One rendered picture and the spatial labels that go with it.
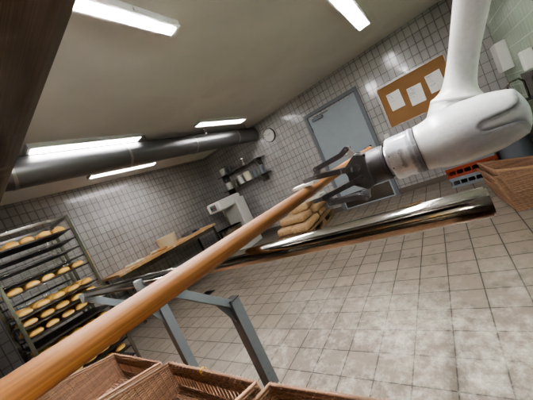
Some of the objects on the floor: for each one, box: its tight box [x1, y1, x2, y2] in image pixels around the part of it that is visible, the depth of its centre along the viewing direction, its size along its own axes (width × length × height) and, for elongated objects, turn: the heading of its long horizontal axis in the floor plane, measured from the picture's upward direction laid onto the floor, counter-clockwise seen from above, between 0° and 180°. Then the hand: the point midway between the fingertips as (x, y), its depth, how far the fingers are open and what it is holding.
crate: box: [449, 167, 497, 189], centre depth 375 cm, size 40×60×15 cm, turn 137°
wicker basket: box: [482, 177, 533, 211], centre depth 255 cm, size 49×56×28 cm
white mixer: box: [207, 193, 263, 250], centre depth 613 cm, size 100×66×132 cm, turn 45°
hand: (308, 191), depth 65 cm, fingers closed on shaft, 3 cm apart
